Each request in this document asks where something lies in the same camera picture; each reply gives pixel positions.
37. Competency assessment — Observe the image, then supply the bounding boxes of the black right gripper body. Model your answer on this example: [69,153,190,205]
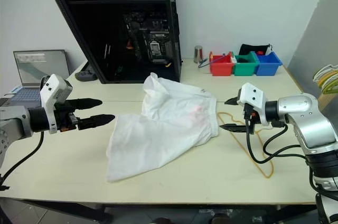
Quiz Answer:
[242,104,261,135]

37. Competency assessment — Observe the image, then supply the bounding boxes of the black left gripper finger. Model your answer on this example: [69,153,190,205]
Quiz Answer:
[78,114,116,130]
[70,98,103,110]

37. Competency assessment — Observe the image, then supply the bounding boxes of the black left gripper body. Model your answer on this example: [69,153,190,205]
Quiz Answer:
[54,101,80,133]

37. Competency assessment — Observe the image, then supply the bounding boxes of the yellow wire clothes hanger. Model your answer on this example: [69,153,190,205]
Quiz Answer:
[216,111,275,179]

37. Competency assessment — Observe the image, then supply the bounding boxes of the white elastic-waist shorts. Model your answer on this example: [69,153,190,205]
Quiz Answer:
[105,72,220,184]

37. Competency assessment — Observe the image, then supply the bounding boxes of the grey game controller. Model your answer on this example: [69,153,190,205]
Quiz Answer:
[74,68,97,81]

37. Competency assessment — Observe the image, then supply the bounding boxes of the green plastic bin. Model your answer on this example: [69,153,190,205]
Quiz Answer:
[232,51,259,76]

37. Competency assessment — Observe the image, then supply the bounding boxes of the red plastic bin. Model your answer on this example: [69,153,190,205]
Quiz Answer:
[210,54,235,77]

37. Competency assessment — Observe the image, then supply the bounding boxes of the blue plastic bin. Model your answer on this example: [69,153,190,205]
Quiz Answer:
[255,51,283,76]

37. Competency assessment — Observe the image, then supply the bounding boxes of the grey laptop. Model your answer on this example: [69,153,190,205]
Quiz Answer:
[5,49,71,103]

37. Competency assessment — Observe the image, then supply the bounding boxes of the black fabric pouch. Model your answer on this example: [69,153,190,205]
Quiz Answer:
[239,43,273,56]

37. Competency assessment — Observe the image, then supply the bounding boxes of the metal cup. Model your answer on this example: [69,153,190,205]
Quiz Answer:
[193,45,204,64]

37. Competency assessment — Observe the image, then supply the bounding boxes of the white and blue packet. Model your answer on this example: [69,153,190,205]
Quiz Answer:
[4,85,23,95]

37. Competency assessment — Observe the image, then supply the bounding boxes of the black open computer case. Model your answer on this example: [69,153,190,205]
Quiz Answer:
[41,0,183,85]

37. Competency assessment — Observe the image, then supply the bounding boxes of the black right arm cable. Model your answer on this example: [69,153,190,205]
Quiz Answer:
[245,118,308,166]

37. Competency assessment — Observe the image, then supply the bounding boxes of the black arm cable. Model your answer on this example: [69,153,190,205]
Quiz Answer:
[0,130,45,191]
[245,118,308,166]

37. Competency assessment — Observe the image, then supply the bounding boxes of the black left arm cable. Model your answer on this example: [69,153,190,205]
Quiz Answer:
[0,130,45,191]

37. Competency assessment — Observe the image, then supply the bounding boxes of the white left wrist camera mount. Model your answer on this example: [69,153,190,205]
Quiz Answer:
[39,73,73,134]

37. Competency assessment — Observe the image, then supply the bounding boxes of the blue cable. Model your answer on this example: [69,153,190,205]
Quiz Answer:
[198,54,228,69]

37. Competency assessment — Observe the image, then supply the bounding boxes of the black table frame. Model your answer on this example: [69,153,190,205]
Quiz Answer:
[0,197,317,224]

